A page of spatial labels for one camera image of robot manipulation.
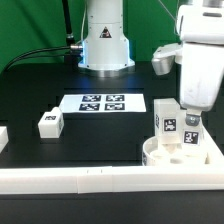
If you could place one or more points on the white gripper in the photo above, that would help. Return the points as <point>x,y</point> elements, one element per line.
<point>202,72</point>

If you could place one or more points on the white round stool seat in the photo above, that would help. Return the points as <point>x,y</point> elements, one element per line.
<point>165,155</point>

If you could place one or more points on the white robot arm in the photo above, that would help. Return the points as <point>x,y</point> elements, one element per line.
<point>106,49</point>

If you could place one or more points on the white U-shaped fence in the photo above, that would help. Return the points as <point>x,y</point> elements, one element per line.
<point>209,176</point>

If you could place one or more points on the white marker sheet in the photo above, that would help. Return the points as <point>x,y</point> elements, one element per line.
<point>102,103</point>

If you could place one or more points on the black vertical pole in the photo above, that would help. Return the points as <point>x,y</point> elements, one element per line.
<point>69,34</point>

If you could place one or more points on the white block left edge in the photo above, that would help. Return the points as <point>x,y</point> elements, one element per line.
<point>3,137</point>

